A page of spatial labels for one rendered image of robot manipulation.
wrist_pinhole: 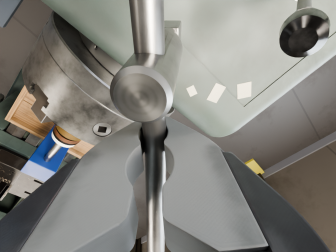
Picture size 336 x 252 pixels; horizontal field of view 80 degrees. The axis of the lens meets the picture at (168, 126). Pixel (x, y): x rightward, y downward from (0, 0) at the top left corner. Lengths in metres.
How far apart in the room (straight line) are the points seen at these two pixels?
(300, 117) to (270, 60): 1.93
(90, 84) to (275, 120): 1.94
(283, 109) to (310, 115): 0.29
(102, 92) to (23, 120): 0.60
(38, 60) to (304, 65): 0.43
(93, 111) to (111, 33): 0.14
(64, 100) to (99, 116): 0.06
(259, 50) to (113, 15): 0.20
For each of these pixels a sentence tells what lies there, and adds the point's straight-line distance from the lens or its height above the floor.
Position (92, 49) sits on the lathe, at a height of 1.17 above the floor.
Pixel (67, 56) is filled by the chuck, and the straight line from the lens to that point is 0.37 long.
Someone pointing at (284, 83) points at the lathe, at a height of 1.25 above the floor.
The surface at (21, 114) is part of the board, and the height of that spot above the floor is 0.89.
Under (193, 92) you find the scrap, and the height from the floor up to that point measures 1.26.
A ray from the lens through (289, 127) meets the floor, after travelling 2.28.
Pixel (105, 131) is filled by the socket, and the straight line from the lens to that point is 0.40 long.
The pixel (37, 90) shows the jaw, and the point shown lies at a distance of 0.43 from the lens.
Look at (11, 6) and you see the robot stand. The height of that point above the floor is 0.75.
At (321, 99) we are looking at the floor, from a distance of 2.27.
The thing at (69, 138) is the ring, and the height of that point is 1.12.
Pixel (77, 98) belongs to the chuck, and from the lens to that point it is 0.37.
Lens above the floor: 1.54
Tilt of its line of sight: 56 degrees down
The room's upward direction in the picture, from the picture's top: 174 degrees clockwise
